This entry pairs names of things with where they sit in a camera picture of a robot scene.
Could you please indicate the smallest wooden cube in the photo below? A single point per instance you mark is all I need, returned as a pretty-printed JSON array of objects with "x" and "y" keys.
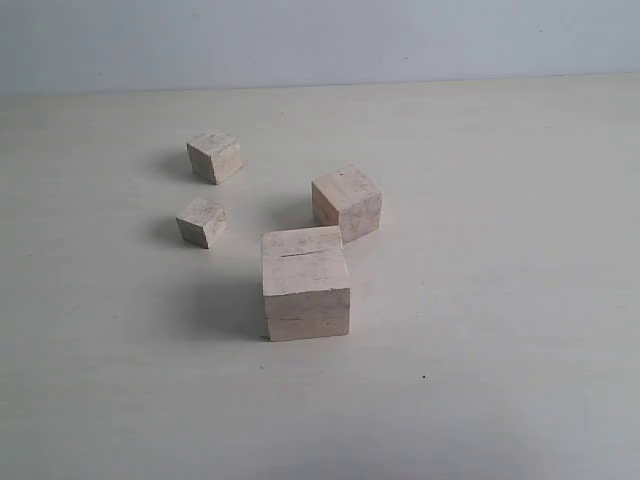
[{"x": 202, "y": 222}]

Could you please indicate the third largest wooden cube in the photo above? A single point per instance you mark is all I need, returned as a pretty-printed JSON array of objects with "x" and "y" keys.
[{"x": 215, "y": 155}]

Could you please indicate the second largest wooden cube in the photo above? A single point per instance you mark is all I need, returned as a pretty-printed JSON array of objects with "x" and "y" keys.
[{"x": 347, "y": 198}]

